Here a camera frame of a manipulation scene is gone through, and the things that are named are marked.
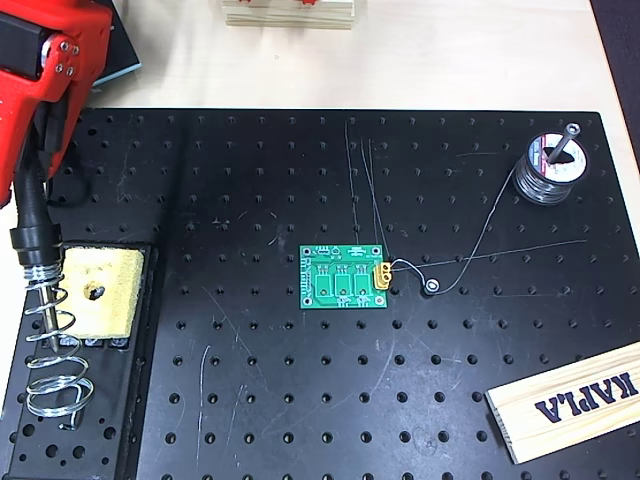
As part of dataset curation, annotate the black soldering iron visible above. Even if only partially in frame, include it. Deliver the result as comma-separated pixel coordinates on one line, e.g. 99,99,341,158
12,97,71,354

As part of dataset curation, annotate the wooden plank stack under arm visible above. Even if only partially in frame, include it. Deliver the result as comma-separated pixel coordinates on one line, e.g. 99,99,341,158
221,0,357,32

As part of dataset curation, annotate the teal Weller soldering station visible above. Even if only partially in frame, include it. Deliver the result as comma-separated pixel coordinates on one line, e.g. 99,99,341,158
94,0,143,89

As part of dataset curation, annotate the black soldering stand base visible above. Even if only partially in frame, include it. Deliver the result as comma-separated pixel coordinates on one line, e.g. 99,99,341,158
0,242,161,480

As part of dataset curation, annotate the green circuit board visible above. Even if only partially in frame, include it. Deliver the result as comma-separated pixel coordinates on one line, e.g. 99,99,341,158
298,243,390,310

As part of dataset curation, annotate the metal spiral iron holder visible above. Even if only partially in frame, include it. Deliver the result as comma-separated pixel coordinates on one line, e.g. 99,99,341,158
9,224,96,432

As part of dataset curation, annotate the yellow cleaning sponge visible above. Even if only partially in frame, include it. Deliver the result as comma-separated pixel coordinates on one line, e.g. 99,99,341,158
54,248,146,341

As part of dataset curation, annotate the yellow power connector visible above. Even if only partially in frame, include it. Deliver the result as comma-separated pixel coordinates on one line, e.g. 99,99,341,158
372,260,396,291

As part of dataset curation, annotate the black perforated breadboard plate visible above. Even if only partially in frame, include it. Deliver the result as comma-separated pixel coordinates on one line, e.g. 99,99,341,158
0,108,640,480

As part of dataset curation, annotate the wooden plank with Kapla print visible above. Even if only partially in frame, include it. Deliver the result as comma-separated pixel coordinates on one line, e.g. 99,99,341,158
484,342,640,465

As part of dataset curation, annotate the loose solder wire strand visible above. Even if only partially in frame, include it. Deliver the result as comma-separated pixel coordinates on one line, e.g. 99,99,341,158
388,169,519,296

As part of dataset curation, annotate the solder wire spool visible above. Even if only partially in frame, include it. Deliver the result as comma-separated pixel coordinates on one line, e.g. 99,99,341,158
512,130,591,206

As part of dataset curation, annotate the metal spool post bolt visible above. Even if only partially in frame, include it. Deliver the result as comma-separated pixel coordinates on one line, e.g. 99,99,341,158
547,122,582,166

